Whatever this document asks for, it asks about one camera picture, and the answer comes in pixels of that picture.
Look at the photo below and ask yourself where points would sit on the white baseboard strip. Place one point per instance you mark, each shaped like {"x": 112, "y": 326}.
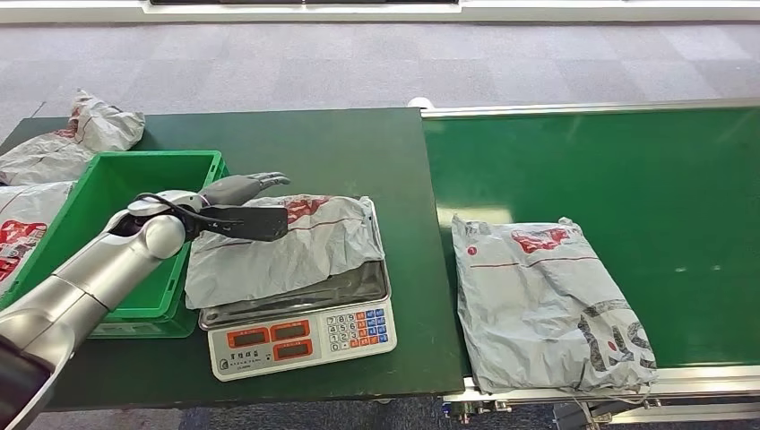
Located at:
{"x": 594, "y": 11}

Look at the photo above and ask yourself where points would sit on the silver conveyor frame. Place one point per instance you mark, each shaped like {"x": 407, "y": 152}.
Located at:
{"x": 534, "y": 110}

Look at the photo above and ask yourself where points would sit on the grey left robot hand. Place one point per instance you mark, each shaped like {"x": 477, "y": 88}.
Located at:
{"x": 237, "y": 189}

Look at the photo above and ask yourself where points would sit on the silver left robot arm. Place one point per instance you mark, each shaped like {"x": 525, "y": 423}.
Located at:
{"x": 77, "y": 285}

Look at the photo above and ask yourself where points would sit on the green plastic crate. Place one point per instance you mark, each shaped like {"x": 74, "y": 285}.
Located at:
{"x": 148, "y": 172}

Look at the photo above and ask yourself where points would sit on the large grey black-lettered mailer package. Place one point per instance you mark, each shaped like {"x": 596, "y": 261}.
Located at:
{"x": 534, "y": 308}

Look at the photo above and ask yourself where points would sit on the black left wrist bracket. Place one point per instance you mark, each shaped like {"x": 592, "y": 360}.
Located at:
{"x": 261, "y": 223}

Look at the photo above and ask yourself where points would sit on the bunched grey mailer package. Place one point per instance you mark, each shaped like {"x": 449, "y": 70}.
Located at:
{"x": 95, "y": 127}

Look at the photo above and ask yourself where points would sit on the white electronic weighing scale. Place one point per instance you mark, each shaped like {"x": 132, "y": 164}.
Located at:
{"x": 297, "y": 347}

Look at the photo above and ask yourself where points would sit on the flat white red-printed mailer package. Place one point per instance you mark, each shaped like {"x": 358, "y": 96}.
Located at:
{"x": 26, "y": 225}

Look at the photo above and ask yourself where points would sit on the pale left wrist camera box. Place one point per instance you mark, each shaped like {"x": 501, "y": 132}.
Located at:
{"x": 172, "y": 202}

